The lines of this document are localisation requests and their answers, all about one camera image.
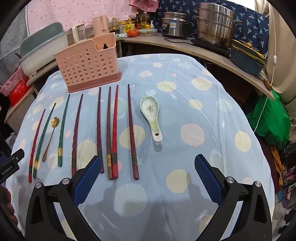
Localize small gold spoon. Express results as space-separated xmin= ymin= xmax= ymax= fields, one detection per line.
xmin=42 ymin=117 xmax=58 ymax=163

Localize black power cord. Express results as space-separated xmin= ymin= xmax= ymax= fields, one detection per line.
xmin=164 ymin=35 xmax=197 ymax=44

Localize brown chopstick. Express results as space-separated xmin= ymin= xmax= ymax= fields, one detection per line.
xmin=106 ymin=86 xmax=114 ymax=181

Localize blue dotted blanket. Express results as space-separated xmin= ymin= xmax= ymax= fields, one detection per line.
xmin=5 ymin=54 xmax=276 ymax=241

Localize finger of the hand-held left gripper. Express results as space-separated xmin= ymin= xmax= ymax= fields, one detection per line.
xmin=0 ymin=148 xmax=25 ymax=166

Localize person's left hand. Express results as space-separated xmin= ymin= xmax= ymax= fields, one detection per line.
xmin=0 ymin=185 xmax=18 ymax=227

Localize stainless steel steamer pot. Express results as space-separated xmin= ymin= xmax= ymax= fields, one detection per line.
xmin=192 ymin=2 xmax=244 ymax=49

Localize pink perforated utensil basket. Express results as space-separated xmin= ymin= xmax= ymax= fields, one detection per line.
xmin=54 ymin=32 xmax=122 ymax=93

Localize cooking oil bottle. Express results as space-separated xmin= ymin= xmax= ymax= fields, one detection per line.
xmin=140 ymin=11 xmax=150 ymax=29

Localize pink electric kettle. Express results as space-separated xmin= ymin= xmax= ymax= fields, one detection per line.
xmin=92 ymin=15 xmax=110 ymax=37

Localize steel rice cooker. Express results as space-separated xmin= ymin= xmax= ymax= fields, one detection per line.
xmin=161 ymin=11 xmax=197 ymax=38

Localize maroon chopstick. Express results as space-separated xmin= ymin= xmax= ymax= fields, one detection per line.
xmin=97 ymin=86 xmax=105 ymax=174
xmin=127 ymin=84 xmax=140 ymax=181
xmin=71 ymin=93 xmax=84 ymax=177

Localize curved wooden counter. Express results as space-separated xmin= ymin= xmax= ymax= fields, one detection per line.
xmin=115 ymin=32 xmax=275 ymax=100

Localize green bag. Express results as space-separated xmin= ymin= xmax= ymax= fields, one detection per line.
xmin=246 ymin=89 xmax=291 ymax=147

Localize white cable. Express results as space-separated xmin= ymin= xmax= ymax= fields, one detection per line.
xmin=254 ymin=55 xmax=278 ymax=133

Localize red chopstick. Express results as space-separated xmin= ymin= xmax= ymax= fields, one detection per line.
xmin=28 ymin=108 xmax=46 ymax=183
xmin=112 ymin=85 xmax=119 ymax=179

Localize red plastic basin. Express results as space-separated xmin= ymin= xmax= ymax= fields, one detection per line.
xmin=9 ymin=77 xmax=31 ymax=107

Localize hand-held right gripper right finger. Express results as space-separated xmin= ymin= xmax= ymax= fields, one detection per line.
xmin=194 ymin=154 xmax=273 ymax=241

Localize clear plastic food container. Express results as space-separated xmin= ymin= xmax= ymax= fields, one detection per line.
xmin=138 ymin=28 xmax=158 ymax=37

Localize white toaster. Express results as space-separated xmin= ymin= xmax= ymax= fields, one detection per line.
xmin=68 ymin=23 xmax=93 ymax=45

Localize pink floral garment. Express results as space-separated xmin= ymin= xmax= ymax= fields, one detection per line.
xmin=129 ymin=0 xmax=159 ymax=12

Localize pink dotted curtain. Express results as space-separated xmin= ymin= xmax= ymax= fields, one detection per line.
xmin=25 ymin=0 xmax=139 ymax=40

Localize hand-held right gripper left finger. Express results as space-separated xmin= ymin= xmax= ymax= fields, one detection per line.
xmin=25 ymin=155 xmax=102 ymax=241

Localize small pink plastic basket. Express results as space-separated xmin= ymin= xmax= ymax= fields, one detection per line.
xmin=0 ymin=69 xmax=23 ymax=97

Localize stacked blue yellow bowls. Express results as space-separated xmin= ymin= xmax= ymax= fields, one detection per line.
xmin=230 ymin=39 xmax=268 ymax=76

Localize orange cloth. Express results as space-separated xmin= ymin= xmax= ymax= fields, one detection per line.
xmin=271 ymin=146 xmax=285 ymax=186

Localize white dish drainer teal lid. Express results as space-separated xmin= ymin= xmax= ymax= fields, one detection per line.
xmin=18 ymin=22 xmax=70 ymax=77

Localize green chopstick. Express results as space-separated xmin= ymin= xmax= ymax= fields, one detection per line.
xmin=33 ymin=103 xmax=57 ymax=179
xmin=58 ymin=94 xmax=71 ymax=167

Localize beige curtain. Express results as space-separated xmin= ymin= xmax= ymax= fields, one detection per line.
xmin=254 ymin=0 xmax=296 ymax=105

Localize black induction cooker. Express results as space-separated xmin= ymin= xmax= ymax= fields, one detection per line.
xmin=191 ymin=38 xmax=232 ymax=57

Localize white floral ceramic spoon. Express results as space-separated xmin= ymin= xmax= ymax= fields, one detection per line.
xmin=140 ymin=95 xmax=163 ymax=142

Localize navy printed cloth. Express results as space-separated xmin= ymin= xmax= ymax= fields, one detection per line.
xmin=157 ymin=0 xmax=270 ymax=54

